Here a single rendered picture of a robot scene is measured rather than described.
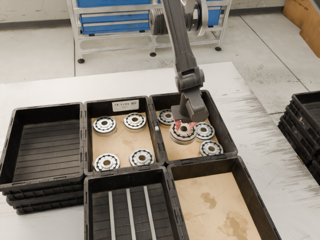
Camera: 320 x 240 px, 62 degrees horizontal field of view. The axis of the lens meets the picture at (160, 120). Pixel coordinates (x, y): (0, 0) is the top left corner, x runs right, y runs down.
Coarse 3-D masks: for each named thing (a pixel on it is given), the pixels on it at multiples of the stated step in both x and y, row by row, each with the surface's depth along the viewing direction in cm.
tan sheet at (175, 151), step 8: (208, 120) 131; (160, 128) 126; (168, 136) 123; (168, 144) 119; (176, 144) 119; (192, 144) 120; (168, 152) 116; (176, 152) 116; (184, 152) 117; (192, 152) 117
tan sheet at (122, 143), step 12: (120, 120) 128; (120, 132) 123; (144, 132) 123; (96, 144) 117; (108, 144) 118; (120, 144) 118; (132, 144) 118; (144, 144) 119; (96, 156) 113; (120, 156) 114
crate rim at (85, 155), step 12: (144, 96) 126; (84, 108) 118; (84, 120) 113; (84, 132) 109; (156, 132) 111; (84, 144) 105; (84, 156) 101; (84, 168) 97; (120, 168) 98; (132, 168) 98
